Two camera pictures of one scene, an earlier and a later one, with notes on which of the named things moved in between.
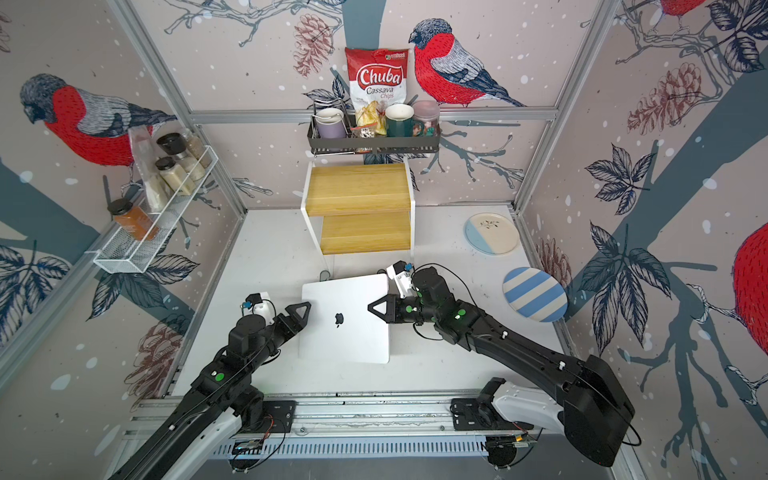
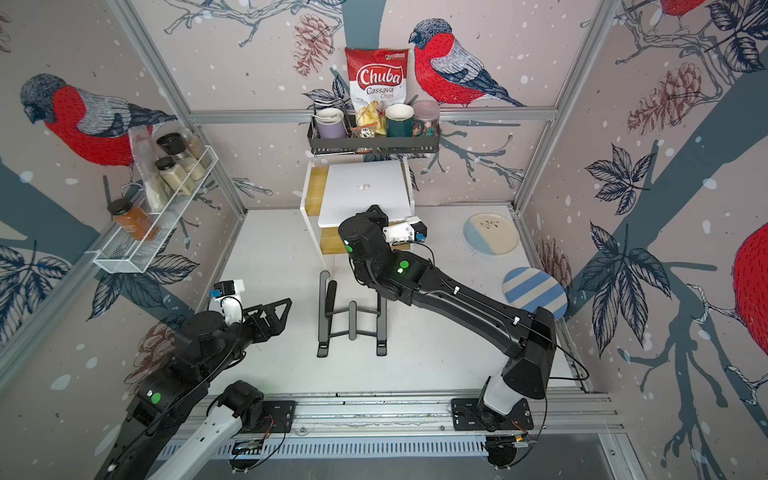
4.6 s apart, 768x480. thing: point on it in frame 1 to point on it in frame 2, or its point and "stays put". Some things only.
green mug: [400, 122] stays put
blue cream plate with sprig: [491, 233] stays put
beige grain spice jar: [175, 175] stays put
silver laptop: [339, 325] to [353, 188]
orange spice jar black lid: [133, 219] stays put
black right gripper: [392, 313] to [380, 218]
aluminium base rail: [417, 427] stays put
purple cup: [330, 124] stays put
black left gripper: [299, 322] to [276, 324]
